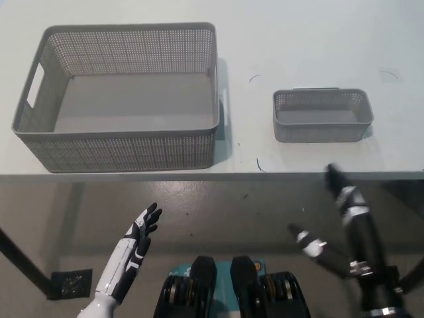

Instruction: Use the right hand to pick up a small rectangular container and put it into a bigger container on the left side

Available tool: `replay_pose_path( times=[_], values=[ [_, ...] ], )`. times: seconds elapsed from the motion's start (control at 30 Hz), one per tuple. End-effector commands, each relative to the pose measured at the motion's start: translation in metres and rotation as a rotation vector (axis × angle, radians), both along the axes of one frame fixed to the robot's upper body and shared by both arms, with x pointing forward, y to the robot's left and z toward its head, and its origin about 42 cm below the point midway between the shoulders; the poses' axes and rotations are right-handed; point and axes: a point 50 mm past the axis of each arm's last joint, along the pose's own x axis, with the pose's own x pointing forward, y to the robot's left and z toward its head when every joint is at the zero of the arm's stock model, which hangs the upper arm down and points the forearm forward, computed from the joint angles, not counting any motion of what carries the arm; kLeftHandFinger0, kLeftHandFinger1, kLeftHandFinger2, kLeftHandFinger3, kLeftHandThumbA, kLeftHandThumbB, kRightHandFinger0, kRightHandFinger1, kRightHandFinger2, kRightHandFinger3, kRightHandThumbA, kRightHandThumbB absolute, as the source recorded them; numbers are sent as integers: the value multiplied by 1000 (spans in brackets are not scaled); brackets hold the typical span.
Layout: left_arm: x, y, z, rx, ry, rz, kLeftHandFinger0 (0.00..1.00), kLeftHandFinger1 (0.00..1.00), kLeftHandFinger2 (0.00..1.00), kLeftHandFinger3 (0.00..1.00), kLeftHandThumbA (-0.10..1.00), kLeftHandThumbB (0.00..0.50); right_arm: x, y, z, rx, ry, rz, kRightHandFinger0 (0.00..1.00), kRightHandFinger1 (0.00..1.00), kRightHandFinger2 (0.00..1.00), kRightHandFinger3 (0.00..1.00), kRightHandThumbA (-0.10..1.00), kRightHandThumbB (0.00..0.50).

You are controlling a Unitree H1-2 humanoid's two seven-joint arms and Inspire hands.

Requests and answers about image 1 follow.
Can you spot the small grey perforated plastic basket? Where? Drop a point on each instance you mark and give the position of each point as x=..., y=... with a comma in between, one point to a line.
x=323, y=129

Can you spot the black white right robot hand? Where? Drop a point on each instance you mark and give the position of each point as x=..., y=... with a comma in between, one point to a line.
x=361, y=232

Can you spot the black diagonal table leg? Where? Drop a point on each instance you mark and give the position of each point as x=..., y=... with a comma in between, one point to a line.
x=20, y=261
x=414, y=275

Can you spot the black ribbed robot body block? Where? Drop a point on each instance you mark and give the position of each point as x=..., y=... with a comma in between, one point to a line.
x=245, y=275
x=198, y=275

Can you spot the large grey perforated plastic basket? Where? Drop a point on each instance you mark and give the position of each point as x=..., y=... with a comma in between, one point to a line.
x=132, y=99

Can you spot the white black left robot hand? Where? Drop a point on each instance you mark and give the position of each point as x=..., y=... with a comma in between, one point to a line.
x=132, y=245

